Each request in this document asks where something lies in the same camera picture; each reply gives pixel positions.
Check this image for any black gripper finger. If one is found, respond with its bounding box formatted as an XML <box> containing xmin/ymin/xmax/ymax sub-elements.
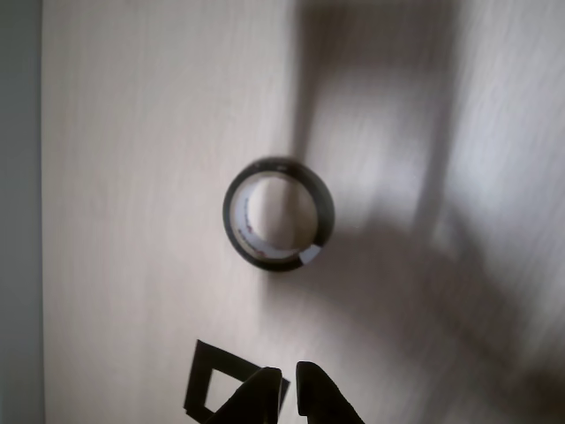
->
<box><xmin>205</xmin><ymin>366</ymin><xmax>283</xmax><ymax>424</ymax></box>
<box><xmin>295</xmin><ymin>360</ymin><xmax>365</xmax><ymax>424</ymax></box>

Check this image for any black tape roll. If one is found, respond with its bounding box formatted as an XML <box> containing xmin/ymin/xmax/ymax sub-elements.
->
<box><xmin>222</xmin><ymin>155</ymin><xmax>336</xmax><ymax>277</ymax></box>

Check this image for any black tape square outline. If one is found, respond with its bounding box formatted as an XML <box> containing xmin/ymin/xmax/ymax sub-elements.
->
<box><xmin>183</xmin><ymin>338</ymin><xmax>292</xmax><ymax>419</ymax></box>

